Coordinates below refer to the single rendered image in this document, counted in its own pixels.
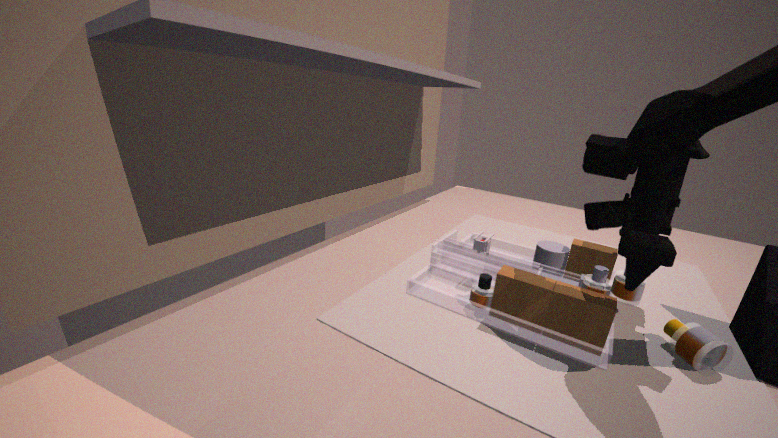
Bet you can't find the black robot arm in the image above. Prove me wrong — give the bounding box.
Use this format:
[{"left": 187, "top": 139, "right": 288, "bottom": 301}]
[{"left": 583, "top": 45, "right": 778, "bottom": 232}]

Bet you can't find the brown rectangular block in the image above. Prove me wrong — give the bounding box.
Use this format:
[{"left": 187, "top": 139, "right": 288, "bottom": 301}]
[
  {"left": 490, "top": 264, "right": 557, "bottom": 327},
  {"left": 543, "top": 281, "right": 617, "bottom": 348},
  {"left": 565, "top": 238, "right": 618, "bottom": 280}
]

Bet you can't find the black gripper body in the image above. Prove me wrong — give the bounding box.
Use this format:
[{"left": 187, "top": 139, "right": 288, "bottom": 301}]
[{"left": 618, "top": 184, "right": 680, "bottom": 267}]

